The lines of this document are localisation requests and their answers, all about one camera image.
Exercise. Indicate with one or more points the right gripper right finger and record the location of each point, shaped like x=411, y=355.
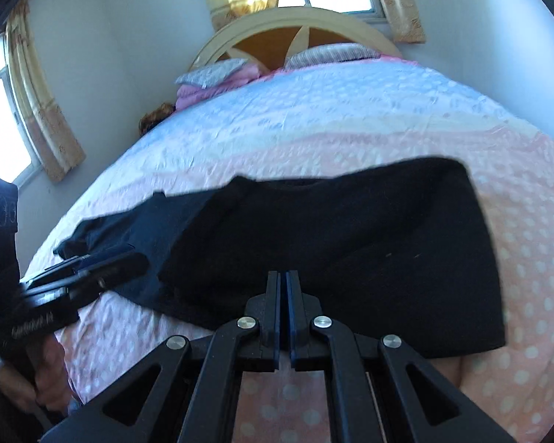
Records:
x=379, y=390

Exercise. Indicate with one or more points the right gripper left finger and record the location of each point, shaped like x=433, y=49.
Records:
x=184, y=390

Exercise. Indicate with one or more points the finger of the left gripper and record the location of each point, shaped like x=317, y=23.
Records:
x=74, y=265
x=89, y=283

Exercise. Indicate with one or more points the black pants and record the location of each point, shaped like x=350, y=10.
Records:
x=399, y=249

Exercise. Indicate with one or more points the person's left hand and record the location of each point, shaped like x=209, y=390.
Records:
x=51, y=388

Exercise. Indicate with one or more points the beige side curtain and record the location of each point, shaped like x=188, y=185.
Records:
x=52, y=138

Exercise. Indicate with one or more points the side window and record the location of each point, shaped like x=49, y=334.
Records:
x=18, y=161

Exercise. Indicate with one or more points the brown plush toy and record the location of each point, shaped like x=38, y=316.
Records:
x=152, y=119

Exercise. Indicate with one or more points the folded pink blanket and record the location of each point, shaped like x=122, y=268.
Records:
x=189, y=95

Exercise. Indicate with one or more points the grey floral pillow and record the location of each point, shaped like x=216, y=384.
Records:
x=213, y=74

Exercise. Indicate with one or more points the pink blue dotted bedspread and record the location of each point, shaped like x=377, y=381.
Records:
x=334, y=119

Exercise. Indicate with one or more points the cream wooden headboard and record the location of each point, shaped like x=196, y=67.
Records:
x=271, y=36

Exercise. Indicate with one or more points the striped pillow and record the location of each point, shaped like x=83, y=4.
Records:
x=330, y=53

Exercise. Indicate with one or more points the beige right headboard curtain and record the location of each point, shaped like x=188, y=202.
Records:
x=404, y=21

